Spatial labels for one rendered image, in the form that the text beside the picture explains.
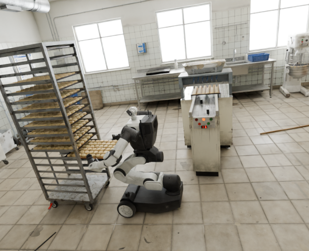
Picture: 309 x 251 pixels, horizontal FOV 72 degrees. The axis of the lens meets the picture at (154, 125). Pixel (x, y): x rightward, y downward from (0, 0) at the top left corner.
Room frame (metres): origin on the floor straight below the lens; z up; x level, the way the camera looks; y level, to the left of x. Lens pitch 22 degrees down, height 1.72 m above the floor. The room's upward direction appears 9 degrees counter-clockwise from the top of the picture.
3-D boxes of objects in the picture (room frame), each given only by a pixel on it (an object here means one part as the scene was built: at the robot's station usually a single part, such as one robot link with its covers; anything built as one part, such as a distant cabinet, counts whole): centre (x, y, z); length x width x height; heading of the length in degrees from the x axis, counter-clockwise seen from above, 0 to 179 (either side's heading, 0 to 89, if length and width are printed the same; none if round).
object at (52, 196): (2.24, 1.05, 0.93); 0.64 x 0.51 x 1.78; 73
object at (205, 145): (2.56, -0.67, 0.45); 0.70 x 0.34 x 0.90; 162
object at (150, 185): (1.94, 0.09, 0.28); 0.21 x 0.20 x 0.13; 73
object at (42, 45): (1.94, 0.82, 0.97); 0.03 x 0.03 x 1.70; 73
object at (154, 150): (1.95, 0.10, 0.62); 0.28 x 0.13 x 0.18; 73
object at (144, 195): (1.95, 0.11, 0.19); 0.64 x 0.52 x 0.33; 73
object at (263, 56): (5.25, -2.76, 0.95); 0.40 x 0.30 x 0.14; 83
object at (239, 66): (5.51, -1.36, 0.61); 3.40 x 0.70 x 1.22; 80
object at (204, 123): (2.21, -0.56, 0.77); 0.24 x 0.04 x 0.14; 72
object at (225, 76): (3.04, -0.83, 1.01); 0.72 x 0.33 x 0.34; 72
